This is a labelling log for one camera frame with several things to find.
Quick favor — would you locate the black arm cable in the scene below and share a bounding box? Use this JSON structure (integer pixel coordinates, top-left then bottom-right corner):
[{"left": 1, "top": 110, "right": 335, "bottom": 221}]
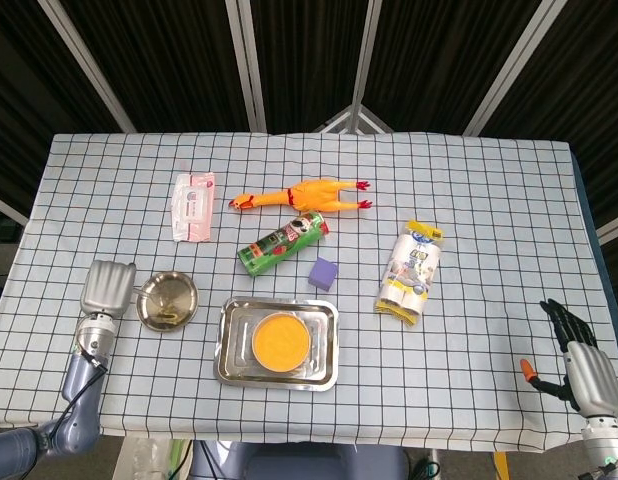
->
[{"left": 53, "top": 344, "right": 109, "bottom": 431}]

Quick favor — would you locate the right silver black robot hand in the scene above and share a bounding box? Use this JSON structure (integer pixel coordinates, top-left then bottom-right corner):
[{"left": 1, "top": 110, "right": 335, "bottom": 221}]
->
[{"left": 519, "top": 298, "right": 618, "bottom": 417}]

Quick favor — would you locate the yellow rubber chicken toy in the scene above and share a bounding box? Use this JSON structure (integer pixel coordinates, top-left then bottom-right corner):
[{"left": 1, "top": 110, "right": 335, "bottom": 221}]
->
[{"left": 227, "top": 178, "right": 374, "bottom": 215}]

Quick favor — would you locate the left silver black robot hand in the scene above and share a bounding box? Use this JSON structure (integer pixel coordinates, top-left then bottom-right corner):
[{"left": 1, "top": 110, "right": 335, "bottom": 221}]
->
[{"left": 79, "top": 259, "right": 138, "bottom": 319}]

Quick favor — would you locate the metal screen foot frame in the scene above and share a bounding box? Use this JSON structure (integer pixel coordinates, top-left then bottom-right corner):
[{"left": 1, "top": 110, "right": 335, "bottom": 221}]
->
[{"left": 313, "top": 102, "right": 395, "bottom": 135}]

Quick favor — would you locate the round steel plate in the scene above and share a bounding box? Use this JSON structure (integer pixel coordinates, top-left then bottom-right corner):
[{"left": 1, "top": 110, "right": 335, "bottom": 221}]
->
[{"left": 135, "top": 270, "right": 201, "bottom": 333}]

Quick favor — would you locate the pink wet wipes pack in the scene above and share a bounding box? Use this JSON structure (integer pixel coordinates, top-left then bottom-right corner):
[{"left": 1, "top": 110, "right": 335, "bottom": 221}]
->
[{"left": 170, "top": 171, "right": 216, "bottom": 244}]

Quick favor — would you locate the bowl of orange powder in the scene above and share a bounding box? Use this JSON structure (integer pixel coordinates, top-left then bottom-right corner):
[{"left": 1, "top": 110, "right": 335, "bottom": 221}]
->
[{"left": 250, "top": 310, "right": 312, "bottom": 373}]

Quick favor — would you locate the yellow white roll bag pack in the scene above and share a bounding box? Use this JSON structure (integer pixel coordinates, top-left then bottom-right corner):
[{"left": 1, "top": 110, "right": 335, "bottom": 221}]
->
[{"left": 373, "top": 218, "right": 446, "bottom": 329}]

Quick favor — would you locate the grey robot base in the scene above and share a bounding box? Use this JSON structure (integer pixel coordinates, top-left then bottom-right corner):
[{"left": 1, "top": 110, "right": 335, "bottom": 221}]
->
[{"left": 191, "top": 442, "right": 408, "bottom": 480}]

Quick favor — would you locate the green Pringles can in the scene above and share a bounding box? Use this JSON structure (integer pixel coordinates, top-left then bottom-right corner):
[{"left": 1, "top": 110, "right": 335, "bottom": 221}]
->
[{"left": 237, "top": 210, "right": 331, "bottom": 278}]

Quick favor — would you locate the blue checkered tablecloth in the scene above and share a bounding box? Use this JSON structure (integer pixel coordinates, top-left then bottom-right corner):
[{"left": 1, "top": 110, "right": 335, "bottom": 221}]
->
[{"left": 0, "top": 131, "right": 618, "bottom": 454}]

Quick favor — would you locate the rectangular steel tray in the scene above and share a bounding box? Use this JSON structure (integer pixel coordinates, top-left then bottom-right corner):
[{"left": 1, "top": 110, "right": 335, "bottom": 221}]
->
[{"left": 212, "top": 296, "right": 340, "bottom": 394}]

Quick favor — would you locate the black folding screen partition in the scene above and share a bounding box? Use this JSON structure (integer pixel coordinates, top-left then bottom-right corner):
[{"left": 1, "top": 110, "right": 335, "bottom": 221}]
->
[{"left": 0, "top": 0, "right": 618, "bottom": 246}]

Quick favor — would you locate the purple foam cube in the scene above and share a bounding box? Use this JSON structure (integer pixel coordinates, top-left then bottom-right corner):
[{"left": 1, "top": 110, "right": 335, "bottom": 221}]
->
[{"left": 308, "top": 256, "right": 340, "bottom": 292}]

